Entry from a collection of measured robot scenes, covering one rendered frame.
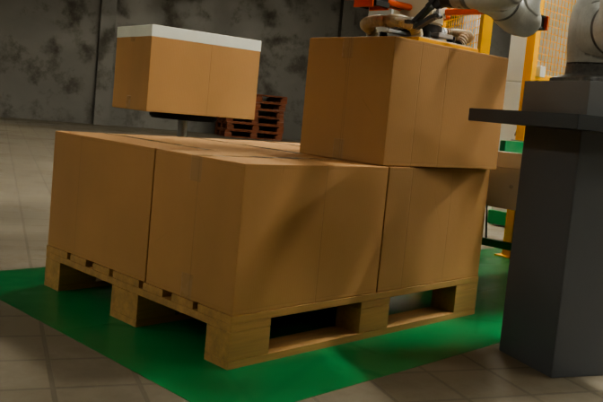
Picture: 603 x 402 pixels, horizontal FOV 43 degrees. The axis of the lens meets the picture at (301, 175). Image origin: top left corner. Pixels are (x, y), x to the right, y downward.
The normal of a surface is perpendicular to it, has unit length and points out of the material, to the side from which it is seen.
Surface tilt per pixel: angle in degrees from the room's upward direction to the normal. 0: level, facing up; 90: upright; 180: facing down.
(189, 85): 90
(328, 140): 90
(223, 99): 90
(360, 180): 90
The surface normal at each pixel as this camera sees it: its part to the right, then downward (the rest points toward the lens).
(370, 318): 0.71, 0.13
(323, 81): -0.76, -0.01
